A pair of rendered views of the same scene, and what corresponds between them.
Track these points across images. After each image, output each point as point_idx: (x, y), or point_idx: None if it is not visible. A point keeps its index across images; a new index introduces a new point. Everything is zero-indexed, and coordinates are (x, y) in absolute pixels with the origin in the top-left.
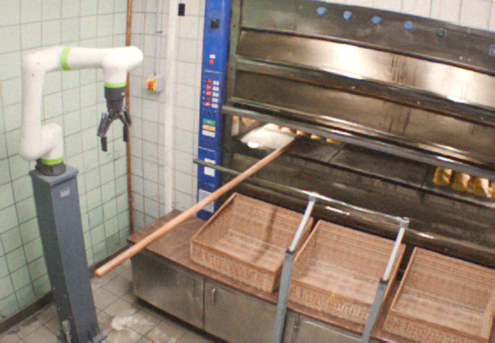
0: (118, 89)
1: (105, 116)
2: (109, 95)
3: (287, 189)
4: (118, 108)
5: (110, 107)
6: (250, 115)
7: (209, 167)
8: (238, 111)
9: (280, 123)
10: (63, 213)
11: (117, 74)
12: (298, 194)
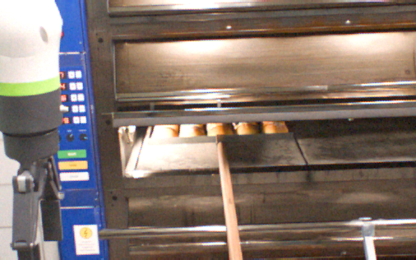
0: (54, 98)
1: (30, 184)
2: (27, 119)
3: (316, 229)
4: (53, 152)
5: (30, 155)
6: (177, 117)
7: (139, 238)
8: (150, 117)
9: (242, 117)
10: None
11: (47, 53)
12: (338, 230)
